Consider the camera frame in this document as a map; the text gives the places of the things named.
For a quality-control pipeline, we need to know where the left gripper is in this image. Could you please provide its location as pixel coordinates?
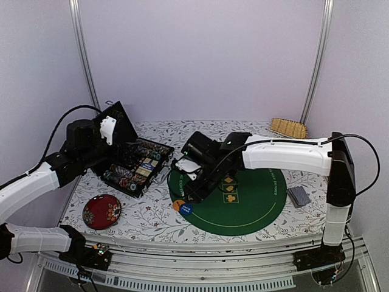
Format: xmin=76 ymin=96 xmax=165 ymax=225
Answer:
xmin=79 ymin=128 xmax=139 ymax=170

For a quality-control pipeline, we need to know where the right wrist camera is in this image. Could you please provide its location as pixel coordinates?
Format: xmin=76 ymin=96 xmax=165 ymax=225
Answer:
xmin=174 ymin=157 xmax=201 ymax=181

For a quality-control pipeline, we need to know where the orange big blind button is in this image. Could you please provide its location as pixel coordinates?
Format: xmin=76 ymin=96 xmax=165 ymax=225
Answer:
xmin=173 ymin=200 xmax=185 ymax=212

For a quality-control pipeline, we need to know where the green round poker mat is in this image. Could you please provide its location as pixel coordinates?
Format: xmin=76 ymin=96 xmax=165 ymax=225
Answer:
xmin=168 ymin=169 xmax=287 ymax=236

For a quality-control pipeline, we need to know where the left metal frame post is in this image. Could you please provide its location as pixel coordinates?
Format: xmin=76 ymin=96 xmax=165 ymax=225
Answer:
xmin=69 ymin=0 xmax=101 ymax=109

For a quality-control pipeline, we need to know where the blue small blind button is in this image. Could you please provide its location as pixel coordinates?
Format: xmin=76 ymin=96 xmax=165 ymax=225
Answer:
xmin=179 ymin=203 xmax=193 ymax=216

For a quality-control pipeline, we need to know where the yellow playing card box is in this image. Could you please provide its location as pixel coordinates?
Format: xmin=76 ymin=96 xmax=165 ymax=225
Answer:
xmin=136 ymin=158 xmax=159 ymax=178

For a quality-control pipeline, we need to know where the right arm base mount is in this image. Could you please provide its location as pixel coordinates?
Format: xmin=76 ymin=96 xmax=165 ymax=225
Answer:
xmin=293 ymin=244 xmax=346 ymax=286

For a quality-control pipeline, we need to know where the grey playing card deck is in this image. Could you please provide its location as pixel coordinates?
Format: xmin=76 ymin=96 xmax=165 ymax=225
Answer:
xmin=287 ymin=186 xmax=311 ymax=208

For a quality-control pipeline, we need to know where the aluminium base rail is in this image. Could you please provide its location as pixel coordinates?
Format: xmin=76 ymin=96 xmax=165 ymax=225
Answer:
xmin=26 ymin=235 xmax=384 ymax=291

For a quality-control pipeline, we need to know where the woven bamboo tray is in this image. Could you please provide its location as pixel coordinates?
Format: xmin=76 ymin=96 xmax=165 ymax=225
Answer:
xmin=270 ymin=118 xmax=308 ymax=139

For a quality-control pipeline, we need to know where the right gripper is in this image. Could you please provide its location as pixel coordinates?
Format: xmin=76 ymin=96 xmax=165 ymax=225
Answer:
xmin=184 ymin=159 xmax=225 ymax=203

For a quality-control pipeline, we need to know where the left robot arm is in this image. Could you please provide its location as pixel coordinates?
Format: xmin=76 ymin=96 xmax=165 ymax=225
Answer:
xmin=1 ymin=111 xmax=117 ymax=264

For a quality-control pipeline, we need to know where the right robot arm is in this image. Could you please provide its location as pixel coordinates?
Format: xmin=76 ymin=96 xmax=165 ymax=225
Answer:
xmin=175 ymin=131 xmax=356 ymax=265

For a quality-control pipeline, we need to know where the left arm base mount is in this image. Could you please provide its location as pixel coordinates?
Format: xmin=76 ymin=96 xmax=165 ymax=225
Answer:
xmin=58 ymin=243 xmax=112 ymax=271

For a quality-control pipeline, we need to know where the red floral plate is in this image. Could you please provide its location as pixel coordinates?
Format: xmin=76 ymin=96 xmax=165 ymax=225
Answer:
xmin=82 ymin=194 xmax=122 ymax=230

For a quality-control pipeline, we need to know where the black poker chip case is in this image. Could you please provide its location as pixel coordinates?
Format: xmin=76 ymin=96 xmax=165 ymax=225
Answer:
xmin=92 ymin=102 xmax=174 ymax=198

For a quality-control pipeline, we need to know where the right metal frame post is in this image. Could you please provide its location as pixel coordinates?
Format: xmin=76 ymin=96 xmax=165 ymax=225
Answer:
xmin=300 ymin=0 xmax=334 ymax=124

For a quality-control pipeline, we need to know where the metal frame post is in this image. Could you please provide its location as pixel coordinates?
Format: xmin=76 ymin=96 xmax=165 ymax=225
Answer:
xmin=69 ymin=0 xmax=101 ymax=109
xmin=300 ymin=0 xmax=334 ymax=124

